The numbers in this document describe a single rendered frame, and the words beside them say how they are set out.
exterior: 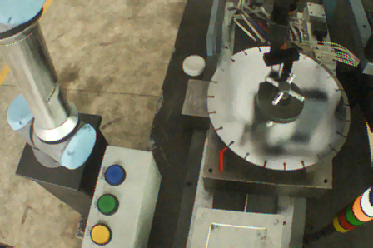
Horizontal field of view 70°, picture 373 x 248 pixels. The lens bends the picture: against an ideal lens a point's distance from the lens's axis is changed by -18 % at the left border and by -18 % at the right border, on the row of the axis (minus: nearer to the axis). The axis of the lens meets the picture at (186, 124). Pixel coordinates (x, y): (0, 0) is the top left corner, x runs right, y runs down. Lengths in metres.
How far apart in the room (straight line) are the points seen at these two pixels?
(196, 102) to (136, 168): 0.26
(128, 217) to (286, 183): 0.36
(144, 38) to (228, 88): 1.56
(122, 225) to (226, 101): 0.34
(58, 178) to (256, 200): 0.55
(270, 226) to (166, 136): 0.41
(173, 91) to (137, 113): 0.90
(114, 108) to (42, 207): 0.74
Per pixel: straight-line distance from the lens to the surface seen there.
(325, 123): 0.71
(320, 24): 1.04
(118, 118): 1.86
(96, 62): 2.19
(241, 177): 0.72
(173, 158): 0.86
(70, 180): 0.92
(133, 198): 0.68
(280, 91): 0.66
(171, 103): 0.94
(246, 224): 0.64
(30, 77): 0.58
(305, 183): 0.74
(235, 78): 0.73
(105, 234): 0.66
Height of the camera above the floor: 1.53
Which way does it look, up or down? 60 degrees down
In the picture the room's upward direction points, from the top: 9 degrees counter-clockwise
